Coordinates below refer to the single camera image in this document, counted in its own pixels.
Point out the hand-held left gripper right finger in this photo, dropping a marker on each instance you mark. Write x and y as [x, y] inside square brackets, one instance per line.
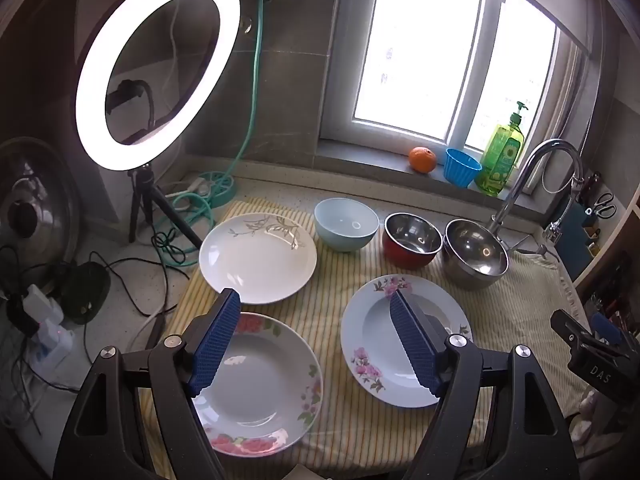
[412, 345]

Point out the black tripod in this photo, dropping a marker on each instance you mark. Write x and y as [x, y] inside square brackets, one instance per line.
[142, 185]

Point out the green dish soap bottle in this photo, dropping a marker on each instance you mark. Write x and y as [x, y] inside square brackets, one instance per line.
[500, 155]

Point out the plate with red flower print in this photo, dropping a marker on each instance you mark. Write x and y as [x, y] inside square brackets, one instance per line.
[260, 390]

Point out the light blue bowl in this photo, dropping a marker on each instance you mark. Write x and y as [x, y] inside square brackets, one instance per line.
[345, 237]

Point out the scissors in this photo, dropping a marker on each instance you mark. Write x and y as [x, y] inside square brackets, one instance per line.
[605, 204]

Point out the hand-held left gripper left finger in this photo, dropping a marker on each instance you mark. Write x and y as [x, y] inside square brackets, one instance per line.
[217, 340]

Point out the white power plug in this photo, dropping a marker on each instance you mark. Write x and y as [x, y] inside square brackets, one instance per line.
[197, 189]

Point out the white power adapters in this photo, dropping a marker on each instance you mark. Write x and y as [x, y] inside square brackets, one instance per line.
[50, 345]

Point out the steel faucet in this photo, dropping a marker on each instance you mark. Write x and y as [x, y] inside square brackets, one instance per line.
[530, 165]

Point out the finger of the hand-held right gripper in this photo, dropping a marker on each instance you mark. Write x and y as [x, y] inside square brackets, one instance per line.
[607, 327]
[575, 332]

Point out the orange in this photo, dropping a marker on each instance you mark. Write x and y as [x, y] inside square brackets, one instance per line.
[422, 160]

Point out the plain steel bowl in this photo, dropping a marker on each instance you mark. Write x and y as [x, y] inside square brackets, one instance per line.
[475, 250]

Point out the blue ribbed cup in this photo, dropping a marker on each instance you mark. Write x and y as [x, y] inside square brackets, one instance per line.
[462, 167]

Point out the white charger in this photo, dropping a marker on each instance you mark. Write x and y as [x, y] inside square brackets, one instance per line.
[42, 305]

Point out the white framed window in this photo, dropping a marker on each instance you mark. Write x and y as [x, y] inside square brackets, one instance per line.
[415, 60]

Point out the black phone clamp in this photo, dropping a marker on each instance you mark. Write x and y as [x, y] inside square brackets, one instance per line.
[122, 91]

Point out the red steel bowl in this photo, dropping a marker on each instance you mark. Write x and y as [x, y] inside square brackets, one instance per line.
[400, 257]

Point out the white plate with leaf print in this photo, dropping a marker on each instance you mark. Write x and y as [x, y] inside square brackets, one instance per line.
[250, 265]

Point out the black oval device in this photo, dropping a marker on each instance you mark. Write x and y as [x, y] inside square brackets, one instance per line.
[87, 290]

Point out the yellow striped cloth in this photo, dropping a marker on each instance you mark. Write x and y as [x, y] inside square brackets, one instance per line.
[330, 280]

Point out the teal round power strip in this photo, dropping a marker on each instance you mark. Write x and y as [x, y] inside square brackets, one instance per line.
[222, 190]

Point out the dark utensil holder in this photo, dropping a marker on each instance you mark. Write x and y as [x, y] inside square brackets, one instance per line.
[582, 225]

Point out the black power plug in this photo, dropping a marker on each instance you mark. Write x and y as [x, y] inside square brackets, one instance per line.
[22, 317]

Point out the pale blue plate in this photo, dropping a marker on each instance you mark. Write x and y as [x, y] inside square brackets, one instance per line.
[370, 325]

